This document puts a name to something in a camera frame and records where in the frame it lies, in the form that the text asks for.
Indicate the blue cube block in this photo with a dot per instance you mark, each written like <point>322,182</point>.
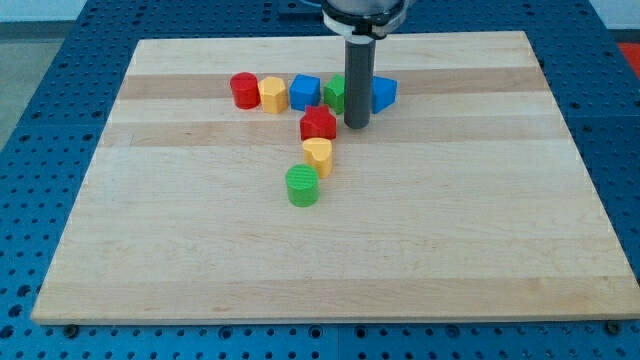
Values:
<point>304,91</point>

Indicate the red star block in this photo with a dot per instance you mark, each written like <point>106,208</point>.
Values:
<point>318,122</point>

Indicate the green block behind rod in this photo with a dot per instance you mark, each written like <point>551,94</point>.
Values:
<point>334,93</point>

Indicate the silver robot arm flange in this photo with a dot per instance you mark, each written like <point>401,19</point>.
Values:
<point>361,21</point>

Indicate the green cylinder block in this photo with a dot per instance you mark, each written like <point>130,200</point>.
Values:
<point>302,182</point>

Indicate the blue pentagon block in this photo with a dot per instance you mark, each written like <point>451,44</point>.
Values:
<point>384,93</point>

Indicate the light wooden board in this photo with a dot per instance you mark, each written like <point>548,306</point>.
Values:
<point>465,201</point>

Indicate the red cylinder block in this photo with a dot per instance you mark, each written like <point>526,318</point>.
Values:
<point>245,91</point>

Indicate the yellow heart block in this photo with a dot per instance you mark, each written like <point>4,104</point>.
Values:
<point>318,153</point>

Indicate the yellow hexagon block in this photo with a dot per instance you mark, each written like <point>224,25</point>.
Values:
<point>273,94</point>

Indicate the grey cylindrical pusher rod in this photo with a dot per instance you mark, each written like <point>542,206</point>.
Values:
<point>359,69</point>

